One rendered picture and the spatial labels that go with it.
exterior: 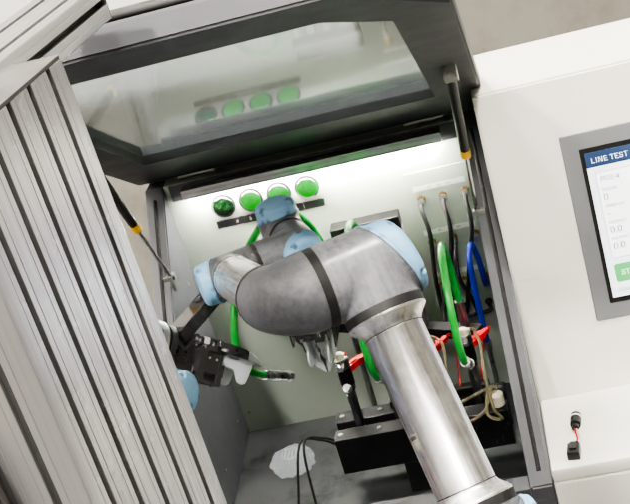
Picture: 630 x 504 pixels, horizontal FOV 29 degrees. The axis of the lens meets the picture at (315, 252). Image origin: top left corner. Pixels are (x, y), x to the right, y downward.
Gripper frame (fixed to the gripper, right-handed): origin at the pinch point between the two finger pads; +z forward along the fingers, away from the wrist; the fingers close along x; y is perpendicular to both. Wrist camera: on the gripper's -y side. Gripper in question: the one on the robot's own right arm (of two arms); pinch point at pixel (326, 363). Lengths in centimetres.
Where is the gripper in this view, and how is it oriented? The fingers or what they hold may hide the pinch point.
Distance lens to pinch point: 232.2
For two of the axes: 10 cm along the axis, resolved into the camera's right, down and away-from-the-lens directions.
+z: 2.7, 8.7, 4.1
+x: 9.6, -2.1, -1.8
